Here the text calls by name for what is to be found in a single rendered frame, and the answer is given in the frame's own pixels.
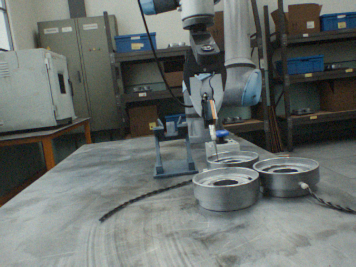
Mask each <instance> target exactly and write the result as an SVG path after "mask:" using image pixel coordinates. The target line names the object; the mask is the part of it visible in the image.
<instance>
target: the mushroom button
mask: <svg viewBox="0 0 356 267"><path fill-rule="evenodd" d="M228 135H229V132H228V131H216V137H219V142H224V136H228Z"/></svg>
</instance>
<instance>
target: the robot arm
mask: <svg viewBox="0 0 356 267"><path fill-rule="evenodd" d="M220 1H221V0H140V3H141V7H142V10H143V14H144V15H146V16H152V15H158V14H162V13H164V12H169V11H174V10H177V11H178V12H181V20H182V21H183V22H182V26H183V29H184V30H189V42H190V44H191V48H192V49H188V50H186V51H185V63H184V72H183V82H182V85H183V91H182V92H183V93H184V103H185V105H187V106H191V105H193V106H194V107H193V108H186V107H185V113H186V123H187V124H188V134H189V142H190V143H191V144H201V143H206V142H213V140H212V139H211V136H210V131H209V129H204V126H205V125H204V118H203V107H202V104H203V103H201V101H202V99H203V95H204V92H207V94H208V95H209V100H213V101H214V103H215V109H216V115H217V118H218V122H217V128H215V131H225V129H224V126H223V125H222V123H221V121H220V118H219V110H220V109H221V108H236V107H248V106H254V105H255V104H257V103H258V102H259V100H260V95H261V84H262V80H261V71H260V70H259V69H256V65H255V64H254V63H253V62H252V61H251V47H250V18H249V0H223V13H224V31H225V63H224V58H220V51H219V49H218V46H217V44H216V42H215V40H214V39H213V37H212V35H211V33H210V31H207V30H206V29H207V28H209V27H212V26H214V25H215V21H214V17H215V10H214V5H217V4H218V3H219V2H220Z"/></svg>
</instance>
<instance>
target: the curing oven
mask: <svg viewBox="0 0 356 267"><path fill-rule="evenodd" d="M71 90H72V91H71ZM72 96H74V95H73V87H72V81H71V80H70V78H69V73H68V66H67V61H66V56H63V55H59V54H57V53H54V52H51V51H49V50H46V49H43V48H39V49H31V50H20V51H9V52H0V132H8V131H18V130H27V129H33V128H42V127H47V126H51V130H56V125H59V124H62V123H65V122H68V123H72V120H75V111H74V106H73V99H72Z"/></svg>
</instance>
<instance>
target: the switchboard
mask: <svg viewBox="0 0 356 267"><path fill-rule="evenodd" d="M68 7H69V12H70V19H59V20H53V21H42V22H37V28H38V38H40V41H41V48H43V49H46V50H49V51H51V52H54V53H57V54H59V55H63V56H66V61H67V66H68V73H69V78H70V80H71V81H72V87H73V95H74V96H72V99H73V106H74V111H75V117H77V119H79V118H89V117H90V118H89V119H88V123H89V127H90V132H91V133H92V139H93V143H94V144H95V138H94V132H97V131H107V130H109V132H110V140H111V141H113V138H112V130H117V129H119V124H118V117H117V108H116V100H115V92H114V87H113V79H112V71H111V63H110V59H109V54H108V46H107V38H106V30H105V22H104V17H103V16H94V17H87V14H86V10H85V3H84V0H68ZM108 21H109V26H110V30H111V38H112V46H113V49H114V51H115V53H114V54H116V53H117V50H116V42H115V39H114V36H118V27H117V19H116V16H115V15H114V14H112V15H108ZM115 67H116V76H117V84H118V87H119V94H120V95H126V94H127V91H126V83H125V75H124V69H123V65H122V62H116V64H115ZM124 108H125V110H126V112H127V114H128V118H129V112H128V102H124V103H121V113H122V117H123V125H124V128H130V125H129V122H128V119H127V116H126V112H125V110H124ZM129 119H130V118H129ZM83 133H85V129H84V125H81V126H79V127H78V128H76V129H73V130H71V131H69V132H66V133H64V134H62V135H60V136H64V135H74V139H75V146H76V149H78V143H77V137H76V134H83Z"/></svg>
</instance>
